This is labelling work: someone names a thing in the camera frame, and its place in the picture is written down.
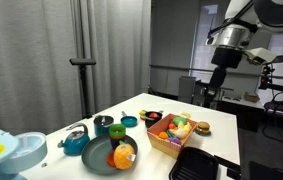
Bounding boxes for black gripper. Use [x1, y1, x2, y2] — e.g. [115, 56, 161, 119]
[209, 46, 244, 90]

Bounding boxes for yellow banana plush toy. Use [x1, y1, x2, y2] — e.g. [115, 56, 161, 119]
[175, 120, 193, 140]

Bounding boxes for burger toy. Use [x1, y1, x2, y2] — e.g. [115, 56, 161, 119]
[195, 121, 212, 135]

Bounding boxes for green plush toy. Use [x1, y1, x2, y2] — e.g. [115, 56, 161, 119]
[171, 116, 188, 127]

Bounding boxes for red tomato toy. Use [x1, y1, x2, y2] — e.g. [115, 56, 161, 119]
[148, 112, 161, 120]

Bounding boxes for purple plush toy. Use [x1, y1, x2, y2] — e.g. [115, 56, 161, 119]
[167, 137, 183, 146]

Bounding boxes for black toy pot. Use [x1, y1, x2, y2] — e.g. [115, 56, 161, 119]
[144, 110, 164, 129]

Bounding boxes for corn toy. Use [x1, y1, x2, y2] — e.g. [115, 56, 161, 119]
[138, 109, 149, 121]

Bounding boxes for orange checkered basket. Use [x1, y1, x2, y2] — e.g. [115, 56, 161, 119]
[146, 113, 199, 160]

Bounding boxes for black tray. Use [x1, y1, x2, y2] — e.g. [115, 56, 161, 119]
[168, 146, 220, 180]

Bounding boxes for small teal toy pan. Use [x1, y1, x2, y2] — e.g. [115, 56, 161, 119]
[120, 110, 139, 128]

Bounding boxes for pineapple toy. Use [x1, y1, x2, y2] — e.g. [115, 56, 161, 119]
[113, 140, 137, 171]

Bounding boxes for teal toy kettle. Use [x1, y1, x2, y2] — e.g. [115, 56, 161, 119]
[57, 122, 91, 157]

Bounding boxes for white and blue toy appliance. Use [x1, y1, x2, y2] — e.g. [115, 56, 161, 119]
[0, 127, 49, 180]

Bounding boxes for grey computer case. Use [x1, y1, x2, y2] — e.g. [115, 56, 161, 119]
[178, 75, 197, 104]

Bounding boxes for cardboard box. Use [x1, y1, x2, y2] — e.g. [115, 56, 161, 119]
[243, 91, 261, 103]

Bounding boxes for black office chair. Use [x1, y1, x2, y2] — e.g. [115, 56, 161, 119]
[263, 91, 283, 121]

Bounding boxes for stacked colourful cups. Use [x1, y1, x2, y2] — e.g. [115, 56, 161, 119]
[108, 123, 127, 151]

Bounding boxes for teal pot with lid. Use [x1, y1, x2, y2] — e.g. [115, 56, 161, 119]
[93, 114, 115, 137]

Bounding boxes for black tripod stand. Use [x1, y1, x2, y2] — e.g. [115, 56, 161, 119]
[69, 57, 97, 120]

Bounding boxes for large grey pan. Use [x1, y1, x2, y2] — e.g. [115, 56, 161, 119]
[81, 134, 139, 176]

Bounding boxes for grey curtain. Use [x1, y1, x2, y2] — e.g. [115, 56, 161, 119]
[0, 0, 152, 136]

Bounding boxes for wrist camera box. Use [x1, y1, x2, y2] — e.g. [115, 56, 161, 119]
[244, 47, 278, 66]

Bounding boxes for black camera stand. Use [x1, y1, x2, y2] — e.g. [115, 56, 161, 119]
[258, 54, 283, 96]

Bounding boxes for yellow toy ring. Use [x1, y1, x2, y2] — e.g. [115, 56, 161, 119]
[179, 111, 193, 120]

